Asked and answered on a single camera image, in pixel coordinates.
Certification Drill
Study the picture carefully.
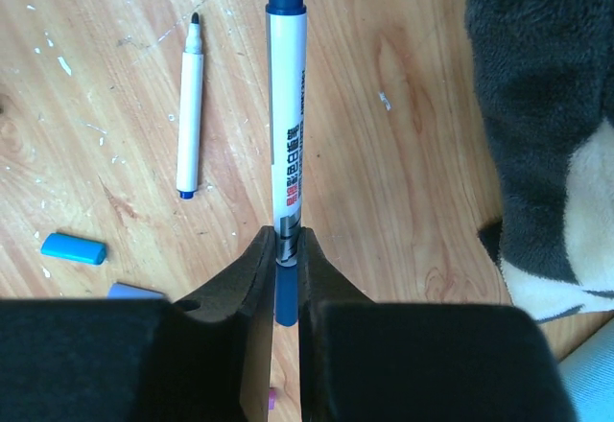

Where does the bright blue pen cap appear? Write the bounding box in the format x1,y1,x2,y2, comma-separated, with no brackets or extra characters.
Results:
40,233,107,266

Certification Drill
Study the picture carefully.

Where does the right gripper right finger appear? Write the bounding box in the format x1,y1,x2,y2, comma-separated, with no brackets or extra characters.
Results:
298,228,577,421

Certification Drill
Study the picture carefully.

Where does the pink pen cap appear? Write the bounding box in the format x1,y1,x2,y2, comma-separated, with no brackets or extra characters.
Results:
268,387,276,410

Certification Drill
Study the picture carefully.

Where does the dark blue cap marker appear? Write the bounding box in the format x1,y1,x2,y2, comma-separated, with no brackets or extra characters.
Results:
176,12,204,199

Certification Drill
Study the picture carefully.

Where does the black floral pillow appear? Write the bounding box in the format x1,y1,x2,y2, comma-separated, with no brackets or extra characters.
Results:
465,0,613,322

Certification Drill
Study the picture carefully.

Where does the light blue folded cloth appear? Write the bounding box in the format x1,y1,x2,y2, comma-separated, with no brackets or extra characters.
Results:
559,320,614,422

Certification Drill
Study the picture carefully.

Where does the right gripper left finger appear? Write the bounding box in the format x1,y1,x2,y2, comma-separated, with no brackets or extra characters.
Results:
1,226,274,421

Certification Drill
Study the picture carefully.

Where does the lavender pen cap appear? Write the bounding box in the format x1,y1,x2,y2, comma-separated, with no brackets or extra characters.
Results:
106,282,166,300

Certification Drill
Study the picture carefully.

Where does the navy cap marker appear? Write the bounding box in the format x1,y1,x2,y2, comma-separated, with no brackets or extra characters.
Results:
266,0,307,327

